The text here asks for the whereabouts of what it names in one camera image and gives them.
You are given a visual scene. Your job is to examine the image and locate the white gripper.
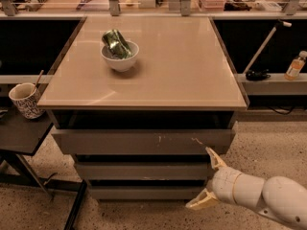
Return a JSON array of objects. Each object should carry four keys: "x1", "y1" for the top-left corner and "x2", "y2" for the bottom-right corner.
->
[{"x1": 185, "y1": 147, "x2": 266, "y2": 210}]

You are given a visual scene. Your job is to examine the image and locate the grey drawer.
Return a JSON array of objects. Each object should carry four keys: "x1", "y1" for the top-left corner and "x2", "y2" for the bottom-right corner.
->
[
  {"x1": 52, "y1": 128, "x2": 235, "y2": 155},
  {"x1": 75, "y1": 163, "x2": 213, "y2": 180},
  {"x1": 88, "y1": 186, "x2": 203, "y2": 200}
]

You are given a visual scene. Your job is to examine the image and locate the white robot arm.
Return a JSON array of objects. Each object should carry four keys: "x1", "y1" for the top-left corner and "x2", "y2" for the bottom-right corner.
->
[{"x1": 186, "y1": 148, "x2": 307, "y2": 230}]

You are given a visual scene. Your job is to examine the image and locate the grey bottom drawer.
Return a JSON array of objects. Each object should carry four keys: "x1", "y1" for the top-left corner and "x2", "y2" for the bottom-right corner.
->
[{"x1": 88, "y1": 186, "x2": 203, "y2": 200}]

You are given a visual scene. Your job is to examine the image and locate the grey drawer cabinet glass top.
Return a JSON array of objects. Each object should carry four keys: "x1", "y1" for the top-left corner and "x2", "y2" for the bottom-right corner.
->
[{"x1": 39, "y1": 15, "x2": 247, "y2": 189}]

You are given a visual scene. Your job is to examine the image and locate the grey top drawer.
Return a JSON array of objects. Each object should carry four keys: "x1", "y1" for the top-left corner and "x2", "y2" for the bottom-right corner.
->
[{"x1": 52, "y1": 128, "x2": 235, "y2": 155}]

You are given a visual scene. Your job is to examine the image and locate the small black object on ledge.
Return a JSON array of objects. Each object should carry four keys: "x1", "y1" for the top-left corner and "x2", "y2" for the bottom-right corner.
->
[{"x1": 246, "y1": 70, "x2": 271, "y2": 81}]

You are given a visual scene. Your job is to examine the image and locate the orange liquid bottle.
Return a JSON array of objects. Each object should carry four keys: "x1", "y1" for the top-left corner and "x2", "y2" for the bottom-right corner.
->
[{"x1": 284, "y1": 51, "x2": 307, "y2": 81}]

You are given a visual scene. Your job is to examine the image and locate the white ceramic bowl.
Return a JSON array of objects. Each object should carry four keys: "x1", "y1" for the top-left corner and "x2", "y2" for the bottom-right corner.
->
[{"x1": 101, "y1": 41, "x2": 139, "y2": 72}]

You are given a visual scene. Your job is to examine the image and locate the green metal can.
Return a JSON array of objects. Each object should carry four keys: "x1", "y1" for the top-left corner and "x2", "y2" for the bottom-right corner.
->
[{"x1": 102, "y1": 29, "x2": 133, "y2": 59}]

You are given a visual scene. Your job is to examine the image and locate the dark side table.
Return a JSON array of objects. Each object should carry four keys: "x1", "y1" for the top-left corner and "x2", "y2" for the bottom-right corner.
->
[{"x1": 0, "y1": 107, "x2": 86, "y2": 230}]

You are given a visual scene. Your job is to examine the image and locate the wooden stick in mug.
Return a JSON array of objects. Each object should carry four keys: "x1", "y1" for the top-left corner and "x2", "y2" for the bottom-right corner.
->
[{"x1": 31, "y1": 70, "x2": 44, "y2": 95}]

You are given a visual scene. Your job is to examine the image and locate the patterned white mug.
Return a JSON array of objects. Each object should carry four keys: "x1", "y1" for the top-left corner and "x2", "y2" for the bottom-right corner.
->
[{"x1": 9, "y1": 82, "x2": 44, "y2": 120}]

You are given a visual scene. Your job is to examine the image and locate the black cable on floor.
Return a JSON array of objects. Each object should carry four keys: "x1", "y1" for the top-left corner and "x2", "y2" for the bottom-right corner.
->
[{"x1": 268, "y1": 104, "x2": 296, "y2": 116}]

